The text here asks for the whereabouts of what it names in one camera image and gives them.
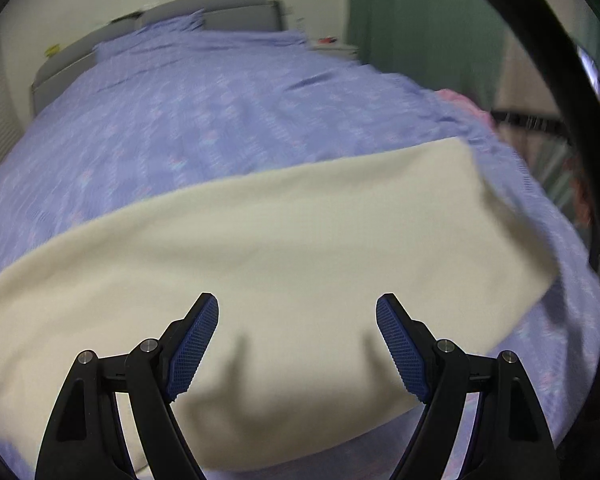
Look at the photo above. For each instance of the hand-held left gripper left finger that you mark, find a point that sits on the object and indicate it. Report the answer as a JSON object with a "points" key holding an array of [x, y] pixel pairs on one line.
{"points": [[195, 345]]}

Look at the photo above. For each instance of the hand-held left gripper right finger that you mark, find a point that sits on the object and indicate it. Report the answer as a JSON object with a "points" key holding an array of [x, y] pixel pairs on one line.
{"points": [[400, 345]]}

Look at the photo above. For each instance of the cream knit pants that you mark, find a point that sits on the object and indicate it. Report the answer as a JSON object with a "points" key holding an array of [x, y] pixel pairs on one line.
{"points": [[280, 240]]}

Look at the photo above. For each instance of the purple floral striped bedspread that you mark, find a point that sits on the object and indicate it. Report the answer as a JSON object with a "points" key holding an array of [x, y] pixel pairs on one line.
{"points": [[180, 110]]}

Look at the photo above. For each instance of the pink cloth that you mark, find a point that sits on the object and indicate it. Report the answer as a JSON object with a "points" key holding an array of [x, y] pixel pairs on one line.
{"points": [[462, 105]]}

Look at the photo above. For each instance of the white nightstand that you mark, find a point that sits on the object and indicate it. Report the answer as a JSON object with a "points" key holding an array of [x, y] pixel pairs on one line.
{"points": [[337, 51]]}

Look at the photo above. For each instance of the small yellow toy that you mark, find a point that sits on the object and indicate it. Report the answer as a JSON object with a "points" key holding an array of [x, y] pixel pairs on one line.
{"points": [[53, 52]]}

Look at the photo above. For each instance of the green curtain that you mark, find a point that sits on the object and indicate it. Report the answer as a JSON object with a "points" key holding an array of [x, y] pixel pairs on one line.
{"points": [[420, 20]]}

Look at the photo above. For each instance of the grey padded headboard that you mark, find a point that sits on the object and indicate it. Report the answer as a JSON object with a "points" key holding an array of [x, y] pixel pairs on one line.
{"points": [[230, 7]]}

